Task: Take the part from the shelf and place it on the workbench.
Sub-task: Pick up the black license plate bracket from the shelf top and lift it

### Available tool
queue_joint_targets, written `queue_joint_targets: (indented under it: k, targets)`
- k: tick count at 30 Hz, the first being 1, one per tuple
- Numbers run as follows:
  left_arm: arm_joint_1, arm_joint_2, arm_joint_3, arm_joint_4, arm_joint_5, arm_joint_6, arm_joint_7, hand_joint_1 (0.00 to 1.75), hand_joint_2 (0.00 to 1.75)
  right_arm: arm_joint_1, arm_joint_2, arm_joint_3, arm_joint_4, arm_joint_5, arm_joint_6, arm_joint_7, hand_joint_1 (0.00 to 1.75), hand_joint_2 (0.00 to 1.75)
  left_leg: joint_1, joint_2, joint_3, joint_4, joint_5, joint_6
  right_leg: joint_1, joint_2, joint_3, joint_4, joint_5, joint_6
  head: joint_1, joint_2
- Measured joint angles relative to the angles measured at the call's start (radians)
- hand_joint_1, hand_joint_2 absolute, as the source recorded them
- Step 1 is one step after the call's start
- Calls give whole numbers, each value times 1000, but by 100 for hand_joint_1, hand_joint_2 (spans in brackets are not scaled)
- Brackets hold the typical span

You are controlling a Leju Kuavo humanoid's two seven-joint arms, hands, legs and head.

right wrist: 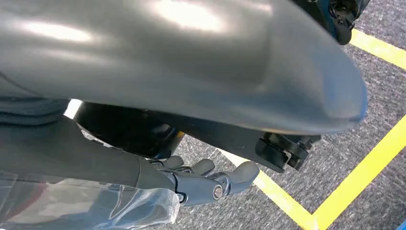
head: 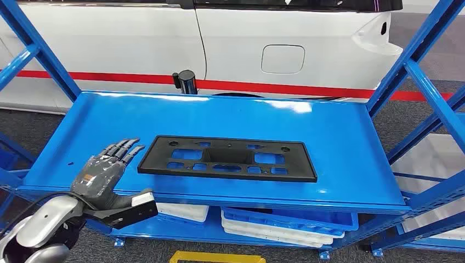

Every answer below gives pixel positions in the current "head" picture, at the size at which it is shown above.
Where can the black stanchion post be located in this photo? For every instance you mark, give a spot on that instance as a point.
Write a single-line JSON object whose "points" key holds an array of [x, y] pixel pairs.
{"points": [[187, 81]]}

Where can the white car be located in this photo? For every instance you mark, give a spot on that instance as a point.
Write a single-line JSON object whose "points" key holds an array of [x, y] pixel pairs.
{"points": [[109, 43]]}

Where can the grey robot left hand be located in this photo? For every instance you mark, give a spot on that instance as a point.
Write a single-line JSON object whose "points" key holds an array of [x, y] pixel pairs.
{"points": [[98, 178]]}

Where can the blue metal shelf rack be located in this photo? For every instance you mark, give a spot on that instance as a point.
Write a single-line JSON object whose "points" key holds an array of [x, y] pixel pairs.
{"points": [[232, 116], [436, 244]]}

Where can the red barrier belt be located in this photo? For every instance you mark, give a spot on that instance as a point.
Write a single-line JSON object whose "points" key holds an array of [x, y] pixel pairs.
{"points": [[272, 88]]}

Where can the yellow floor tape marking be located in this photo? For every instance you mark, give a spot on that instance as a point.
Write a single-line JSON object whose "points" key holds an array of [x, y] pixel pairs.
{"points": [[218, 257]]}

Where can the white plastic crate stack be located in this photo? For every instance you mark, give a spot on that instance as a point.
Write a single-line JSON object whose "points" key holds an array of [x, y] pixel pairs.
{"points": [[428, 159]]}

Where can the black plastic plate holder part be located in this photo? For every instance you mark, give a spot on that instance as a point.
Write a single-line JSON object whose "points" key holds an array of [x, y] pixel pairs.
{"points": [[225, 154]]}

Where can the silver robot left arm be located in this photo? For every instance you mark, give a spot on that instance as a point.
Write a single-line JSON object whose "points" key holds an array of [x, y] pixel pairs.
{"points": [[47, 217]]}

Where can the white plastic tray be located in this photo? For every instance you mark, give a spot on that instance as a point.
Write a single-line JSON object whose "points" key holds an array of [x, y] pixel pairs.
{"points": [[185, 212]]}

